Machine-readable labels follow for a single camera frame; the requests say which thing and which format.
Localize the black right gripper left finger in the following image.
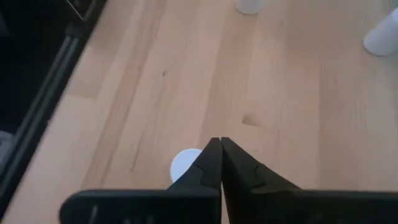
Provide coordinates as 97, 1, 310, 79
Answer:
58, 137, 223, 224

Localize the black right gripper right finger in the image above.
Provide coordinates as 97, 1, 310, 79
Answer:
221, 136, 398, 224

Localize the white plastic pill bottle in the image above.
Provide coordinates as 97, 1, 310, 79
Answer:
363, 7, 398, 57
170, 148, 203, 184
235, 0, 269, 16

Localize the black aluminium table rail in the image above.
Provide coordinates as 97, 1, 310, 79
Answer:
0, 0, 108, 218

